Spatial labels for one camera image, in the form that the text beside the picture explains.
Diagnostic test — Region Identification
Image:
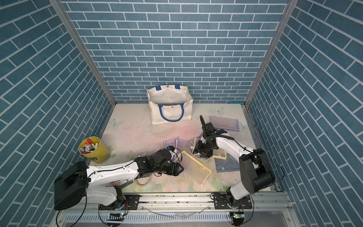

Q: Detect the purple trimmed mesh pouch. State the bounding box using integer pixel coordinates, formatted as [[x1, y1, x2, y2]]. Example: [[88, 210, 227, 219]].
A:
[[163, 137, 194, 154]]

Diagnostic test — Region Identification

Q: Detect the clear tape roll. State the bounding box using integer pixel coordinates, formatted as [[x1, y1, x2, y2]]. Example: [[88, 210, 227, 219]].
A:
[[135, 177, 151, 187]]

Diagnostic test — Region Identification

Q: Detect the yellow trimmed mesh pouch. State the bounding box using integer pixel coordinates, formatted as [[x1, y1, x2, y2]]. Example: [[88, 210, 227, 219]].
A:
[[191, 138, 227, 160], [181, 151, 212, 186]]

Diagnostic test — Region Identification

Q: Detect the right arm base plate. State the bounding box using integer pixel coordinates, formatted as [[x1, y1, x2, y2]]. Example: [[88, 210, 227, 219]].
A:
[[210, 192, 252, 210]]

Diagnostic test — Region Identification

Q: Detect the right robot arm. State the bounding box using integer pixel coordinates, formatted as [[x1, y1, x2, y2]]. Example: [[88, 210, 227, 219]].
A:
[[193, 122, 276, 203]]

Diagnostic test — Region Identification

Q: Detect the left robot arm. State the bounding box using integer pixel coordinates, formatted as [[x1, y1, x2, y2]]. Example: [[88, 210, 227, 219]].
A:
[[54, 146, 184, 211]]

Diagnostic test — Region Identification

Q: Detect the white canvas tote bag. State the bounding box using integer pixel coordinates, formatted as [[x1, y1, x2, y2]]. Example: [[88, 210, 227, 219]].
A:
[[147, 85, 193, 125]]

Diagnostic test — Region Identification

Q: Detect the blue mesh pouch right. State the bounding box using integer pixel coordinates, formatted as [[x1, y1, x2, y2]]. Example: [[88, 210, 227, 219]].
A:
[[215, 154, 240, 173]]

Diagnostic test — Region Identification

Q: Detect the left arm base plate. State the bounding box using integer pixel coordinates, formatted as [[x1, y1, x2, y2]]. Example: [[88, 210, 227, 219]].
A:
[[98, 194, 140, 211]]

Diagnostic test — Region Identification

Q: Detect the yellow cup with markers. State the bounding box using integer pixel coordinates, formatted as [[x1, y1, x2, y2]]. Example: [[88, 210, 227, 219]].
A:
[[78, 137, 111, 163]]

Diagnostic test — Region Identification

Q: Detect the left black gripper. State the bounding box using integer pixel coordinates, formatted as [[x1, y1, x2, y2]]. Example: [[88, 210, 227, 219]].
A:
[[153, 162, 186, 176]]

